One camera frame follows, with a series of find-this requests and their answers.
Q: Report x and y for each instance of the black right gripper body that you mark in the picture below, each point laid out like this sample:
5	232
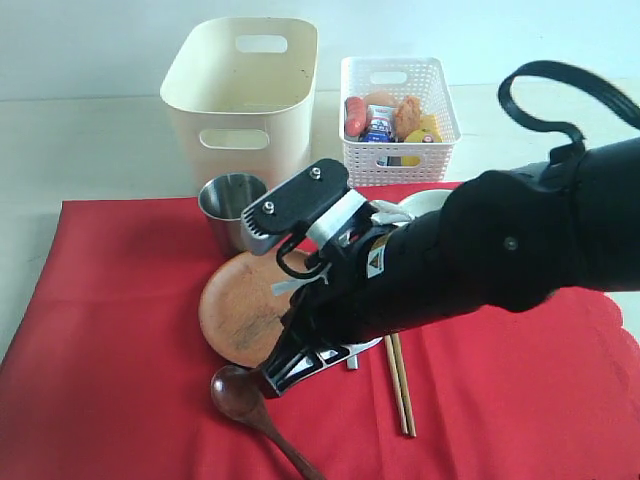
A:
378	277

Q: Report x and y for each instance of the yellow lemon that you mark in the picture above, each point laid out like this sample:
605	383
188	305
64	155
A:
424	135

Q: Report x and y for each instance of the blue white milk carton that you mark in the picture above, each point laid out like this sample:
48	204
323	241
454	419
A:
379	127

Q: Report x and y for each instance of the orange fried chicken piece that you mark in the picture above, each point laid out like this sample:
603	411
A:
407	117

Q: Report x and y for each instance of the red sausage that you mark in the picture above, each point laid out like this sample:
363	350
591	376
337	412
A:
355	116

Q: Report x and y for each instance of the brown egg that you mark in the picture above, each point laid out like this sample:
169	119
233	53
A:
381	98

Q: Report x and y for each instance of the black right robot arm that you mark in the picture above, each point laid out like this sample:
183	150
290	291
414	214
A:
508	239

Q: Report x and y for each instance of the right wooden chopstick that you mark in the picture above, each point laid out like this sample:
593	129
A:
404	384

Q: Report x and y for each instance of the wooden chopstick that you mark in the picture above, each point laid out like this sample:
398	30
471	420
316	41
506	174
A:
404	384
395	381

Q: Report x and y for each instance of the white ceramic bowl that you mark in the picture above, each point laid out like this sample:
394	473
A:
420	200

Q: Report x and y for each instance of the silver table knife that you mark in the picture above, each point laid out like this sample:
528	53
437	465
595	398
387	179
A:
352	363

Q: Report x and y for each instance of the left wooden chopstick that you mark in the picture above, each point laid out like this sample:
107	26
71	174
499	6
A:
395	381

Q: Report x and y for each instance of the brown wooden plate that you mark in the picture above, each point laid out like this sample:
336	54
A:
238	313

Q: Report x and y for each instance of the steel cup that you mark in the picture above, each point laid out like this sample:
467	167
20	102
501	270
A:
222	201

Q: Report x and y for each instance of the dark wooden spoon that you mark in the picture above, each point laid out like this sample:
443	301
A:
237	396

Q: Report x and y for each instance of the white perforated plastic basket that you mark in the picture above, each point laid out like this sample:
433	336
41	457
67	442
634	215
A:
371	164

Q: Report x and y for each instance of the cream plastic bin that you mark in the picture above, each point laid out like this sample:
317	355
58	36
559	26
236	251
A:
240	95

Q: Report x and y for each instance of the red tablecloth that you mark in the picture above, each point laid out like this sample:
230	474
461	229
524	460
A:
108	377

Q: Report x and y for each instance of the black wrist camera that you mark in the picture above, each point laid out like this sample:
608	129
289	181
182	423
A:
316	203

